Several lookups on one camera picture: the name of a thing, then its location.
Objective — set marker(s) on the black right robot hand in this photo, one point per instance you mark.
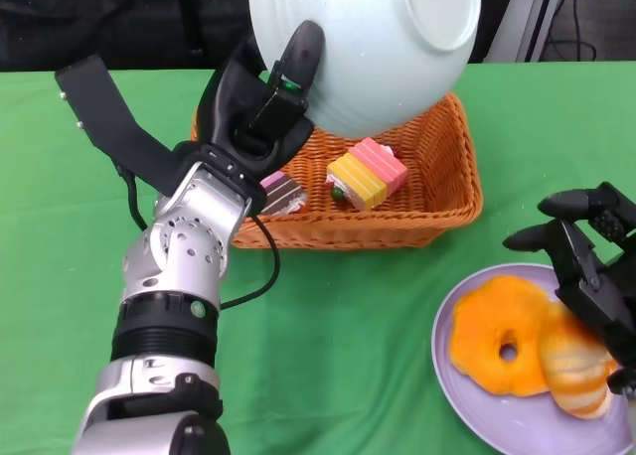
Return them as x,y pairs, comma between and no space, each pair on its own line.
591,286

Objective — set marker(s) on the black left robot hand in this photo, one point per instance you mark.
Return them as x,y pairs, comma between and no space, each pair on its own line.
238,112

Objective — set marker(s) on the pale twisted bread orange glaze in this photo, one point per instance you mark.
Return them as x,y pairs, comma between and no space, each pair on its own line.
576,375

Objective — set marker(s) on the brown and pink layered cake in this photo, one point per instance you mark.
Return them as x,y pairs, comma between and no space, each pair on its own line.
283,194

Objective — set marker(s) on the yellow and pink layered cake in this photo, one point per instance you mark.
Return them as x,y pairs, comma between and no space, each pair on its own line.
367,174

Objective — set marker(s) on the grey-green round bowl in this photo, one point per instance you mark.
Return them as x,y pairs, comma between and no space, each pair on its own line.
377,52

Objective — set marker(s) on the lavender round plate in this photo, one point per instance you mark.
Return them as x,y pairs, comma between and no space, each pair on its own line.
477,415

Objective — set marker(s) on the orange wicker basket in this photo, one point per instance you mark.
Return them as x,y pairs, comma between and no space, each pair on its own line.
437,177

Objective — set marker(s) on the black backdrop curtain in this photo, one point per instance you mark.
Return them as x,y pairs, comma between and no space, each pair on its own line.
124,23

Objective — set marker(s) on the green tablecloth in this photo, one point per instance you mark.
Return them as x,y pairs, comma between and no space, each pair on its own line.
74,201

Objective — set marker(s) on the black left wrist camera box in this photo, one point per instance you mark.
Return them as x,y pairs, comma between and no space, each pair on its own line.
114,122

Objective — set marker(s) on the aluminium frame stand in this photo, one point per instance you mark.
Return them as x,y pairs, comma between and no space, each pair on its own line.
526,23

